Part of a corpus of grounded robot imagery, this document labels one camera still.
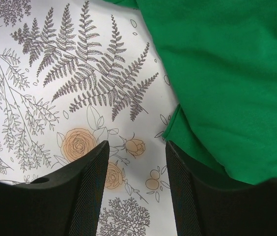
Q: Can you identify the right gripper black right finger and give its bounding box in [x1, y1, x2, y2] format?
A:
[166, 142, 277, 236]

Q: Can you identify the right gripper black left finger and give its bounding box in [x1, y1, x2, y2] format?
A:
[0, 141, 110, 236]

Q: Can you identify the green t-shirt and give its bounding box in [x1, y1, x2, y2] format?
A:
[115, 0, 277, 184]

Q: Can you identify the floral patterned table mat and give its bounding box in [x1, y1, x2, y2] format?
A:
[0, 0, 177, 236]

